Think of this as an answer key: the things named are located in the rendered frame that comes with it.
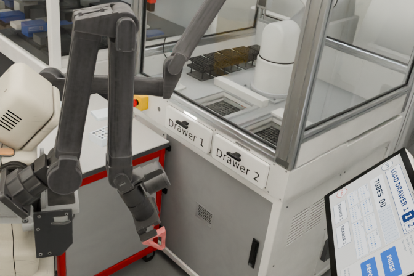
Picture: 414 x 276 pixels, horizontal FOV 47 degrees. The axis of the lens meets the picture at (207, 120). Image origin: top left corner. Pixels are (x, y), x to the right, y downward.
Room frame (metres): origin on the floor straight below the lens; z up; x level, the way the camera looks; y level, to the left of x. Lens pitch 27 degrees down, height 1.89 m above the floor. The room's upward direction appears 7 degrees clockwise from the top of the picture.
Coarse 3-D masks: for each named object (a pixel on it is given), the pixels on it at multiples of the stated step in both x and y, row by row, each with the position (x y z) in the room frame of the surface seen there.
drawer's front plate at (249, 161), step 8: (216, 136) 1.74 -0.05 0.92; (216, 144) 1.74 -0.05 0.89; (224, 144) 1.71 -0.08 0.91; (232, 144) 1.69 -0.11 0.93; (216, 152) 1.73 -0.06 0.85; (224, 152) 1.70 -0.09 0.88; (232, 152) 1.68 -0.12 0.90; (240, 152) 1.65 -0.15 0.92; (248, 152) 1.64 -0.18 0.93; (224, 160) 1.70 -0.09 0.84; (232, 160) 1.67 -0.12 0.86; (248, 160) 1.62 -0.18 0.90; (256, 160) 1.59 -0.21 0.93; (232, 168) 1.67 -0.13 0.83; (248, 168) 1.61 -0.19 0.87; (256, 168) 1.59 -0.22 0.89; (264, 168) 1.56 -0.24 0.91; (248, 176) 1.61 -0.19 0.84; (256, 176) 1.58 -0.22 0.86; (264, 176) 1.56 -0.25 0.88; (256, 184) 1.58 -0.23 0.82; (264, 184) 1.56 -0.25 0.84
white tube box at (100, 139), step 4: (100, 128) 1.91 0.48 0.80; (104, 128) 1.92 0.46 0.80; (92, 132) 1.87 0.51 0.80; (104, 132) 1.88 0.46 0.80; (92, 136) 1.84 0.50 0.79; (96, 136) 1.83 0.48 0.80; (100, 136) 1.85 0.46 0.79; (92, 140) 1.84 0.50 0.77; (96, 140) 1.83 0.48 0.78; (100, 140) 1.81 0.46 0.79; (104, 140) 1.82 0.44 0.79; (100, 144) 1.81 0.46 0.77; (104, 144) 1.82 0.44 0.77
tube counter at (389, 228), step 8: (384, 200) 1.14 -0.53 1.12; (376, 208) 1.13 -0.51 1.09; (384, 208) 1.11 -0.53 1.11; (384, 216) 1.08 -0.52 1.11; (392, 216) 1.06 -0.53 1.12; (384, 224) 1.05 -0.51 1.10; (392, 224) 1.03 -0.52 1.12; (384, 232) 1.02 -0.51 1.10; (392, 232) 1.00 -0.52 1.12; (384, 240) 0.99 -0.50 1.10; (392, 240) 0.98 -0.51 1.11
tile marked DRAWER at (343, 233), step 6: (348, 222) 1.15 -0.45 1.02; (336, 228) 1.15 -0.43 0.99; (342, 228) 1.14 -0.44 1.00; (348, 228) 1.12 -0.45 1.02; (336, 234) 1.13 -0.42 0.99; (342, 234) 1.11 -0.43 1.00; (348, 234) 1.10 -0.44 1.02; (342, 240) 1.09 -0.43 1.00; (348, 240) 1.07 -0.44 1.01; (342, 246) 1.06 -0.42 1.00
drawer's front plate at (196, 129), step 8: (168, 112) 1.95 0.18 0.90; (176, 112) 1.92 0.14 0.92; (168, 120) 1.95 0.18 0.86; (184, 120) 1.88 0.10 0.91; (192, 120) 1.85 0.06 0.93; (168, 128) 1.95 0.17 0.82; (176, 128) 1.91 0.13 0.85; (184, 128) 1.88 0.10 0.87; (192, 128) 1.84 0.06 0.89; (200, 128) 1.81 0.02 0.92; (208, 128) 1.80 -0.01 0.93; (184, 136) 1.87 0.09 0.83; (192, 136) 1.84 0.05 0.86; (200, 136) 1.80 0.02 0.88; (208, 136) 1.77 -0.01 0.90; (208, 144) 1.77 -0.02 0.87; (208, 152) 1.78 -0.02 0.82
